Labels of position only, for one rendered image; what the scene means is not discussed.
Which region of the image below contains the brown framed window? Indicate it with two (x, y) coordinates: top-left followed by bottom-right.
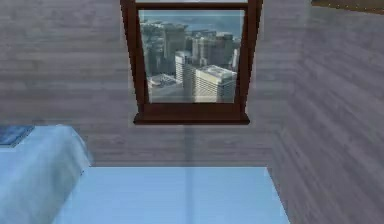
(119, 0), (264, 126)

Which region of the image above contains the pale blue bed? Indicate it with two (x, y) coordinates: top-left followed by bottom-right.
(0, 124), (93, 224)

